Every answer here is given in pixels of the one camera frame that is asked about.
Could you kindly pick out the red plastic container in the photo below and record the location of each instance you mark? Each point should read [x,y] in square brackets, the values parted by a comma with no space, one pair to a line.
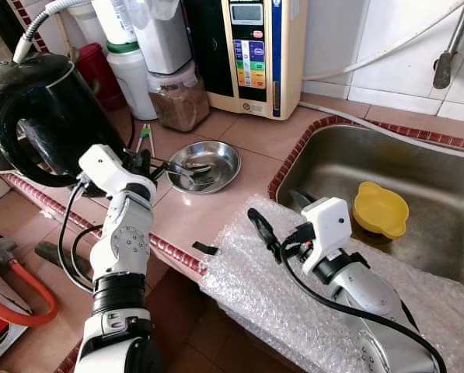
[99,74]

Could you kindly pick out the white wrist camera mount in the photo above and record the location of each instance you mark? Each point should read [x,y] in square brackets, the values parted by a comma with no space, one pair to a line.
[329,221]
[103,167]

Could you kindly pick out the cream water ionizer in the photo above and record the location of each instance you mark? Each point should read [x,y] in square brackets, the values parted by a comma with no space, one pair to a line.
[290,54]

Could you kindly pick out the metal wall faucet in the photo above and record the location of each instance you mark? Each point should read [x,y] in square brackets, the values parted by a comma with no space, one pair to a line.
[445,66]

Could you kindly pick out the black electric kettle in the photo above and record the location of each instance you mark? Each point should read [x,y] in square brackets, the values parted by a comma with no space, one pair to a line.
[53,116]

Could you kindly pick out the clear jar brown powder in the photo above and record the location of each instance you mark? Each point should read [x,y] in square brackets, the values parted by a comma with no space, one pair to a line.
[181,109]

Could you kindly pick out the dark oblong stone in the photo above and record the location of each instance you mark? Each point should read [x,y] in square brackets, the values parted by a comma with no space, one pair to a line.
[53,254]

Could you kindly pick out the clear bubble wrap sheet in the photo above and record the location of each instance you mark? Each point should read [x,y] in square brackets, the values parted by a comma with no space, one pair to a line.
[247,295]

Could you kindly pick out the yellow plastic bowl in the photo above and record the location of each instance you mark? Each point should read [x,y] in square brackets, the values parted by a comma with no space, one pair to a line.
[379,210]

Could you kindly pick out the thin white tube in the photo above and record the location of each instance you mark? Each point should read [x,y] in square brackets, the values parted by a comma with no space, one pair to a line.
[387,132]

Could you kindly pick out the metal spoon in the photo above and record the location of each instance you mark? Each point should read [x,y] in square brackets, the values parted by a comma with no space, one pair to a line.
[194,167]

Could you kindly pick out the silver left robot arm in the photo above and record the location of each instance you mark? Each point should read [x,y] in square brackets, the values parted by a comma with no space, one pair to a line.
[123,241]

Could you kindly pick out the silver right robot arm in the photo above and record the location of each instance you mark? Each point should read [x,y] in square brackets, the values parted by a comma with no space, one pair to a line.
[371,299]

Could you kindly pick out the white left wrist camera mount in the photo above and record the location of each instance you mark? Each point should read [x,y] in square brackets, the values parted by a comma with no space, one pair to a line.
[103,167]

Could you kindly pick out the white labelled bottle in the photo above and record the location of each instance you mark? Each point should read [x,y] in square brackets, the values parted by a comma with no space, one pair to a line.
[115,19]

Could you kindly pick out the white bottle green cap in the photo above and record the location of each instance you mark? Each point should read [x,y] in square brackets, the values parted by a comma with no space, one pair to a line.
[134,85]

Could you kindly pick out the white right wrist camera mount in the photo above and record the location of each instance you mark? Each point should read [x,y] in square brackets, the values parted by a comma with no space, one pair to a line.
[329,221]

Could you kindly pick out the stainless steel bowl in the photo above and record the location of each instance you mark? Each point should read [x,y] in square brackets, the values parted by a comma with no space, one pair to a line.
[220,159]

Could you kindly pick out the grey plastic canister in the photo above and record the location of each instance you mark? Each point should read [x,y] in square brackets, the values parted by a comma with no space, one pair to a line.
[165,43]

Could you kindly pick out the small green metal tongs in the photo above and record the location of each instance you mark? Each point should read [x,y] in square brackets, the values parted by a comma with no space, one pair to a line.
[148,132]

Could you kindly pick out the stainless steel sink basin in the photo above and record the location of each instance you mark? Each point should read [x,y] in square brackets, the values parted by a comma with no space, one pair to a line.
[333,163]

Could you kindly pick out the black tape piece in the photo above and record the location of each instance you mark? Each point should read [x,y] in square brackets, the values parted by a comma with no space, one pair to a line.
[204,249]

